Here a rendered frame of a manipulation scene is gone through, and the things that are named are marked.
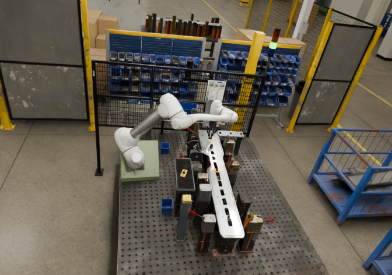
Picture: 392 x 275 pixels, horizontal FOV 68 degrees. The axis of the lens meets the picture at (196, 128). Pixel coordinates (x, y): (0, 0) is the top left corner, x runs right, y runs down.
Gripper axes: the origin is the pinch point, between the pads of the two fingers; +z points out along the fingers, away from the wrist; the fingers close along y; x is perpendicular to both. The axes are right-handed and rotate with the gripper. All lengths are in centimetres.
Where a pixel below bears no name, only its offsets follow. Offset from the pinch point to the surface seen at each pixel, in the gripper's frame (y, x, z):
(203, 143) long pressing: -7.4, -5.5, 5.4
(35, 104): -228, 150, 65
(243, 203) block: 15, -88, 2
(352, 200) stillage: 176, -29, 62
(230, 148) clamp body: 21.2, -8.1, 8.6
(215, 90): 10, 54, -26
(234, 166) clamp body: 16.7, -43.5, 3.1
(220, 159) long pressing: 6.0, -30.8, 5.2
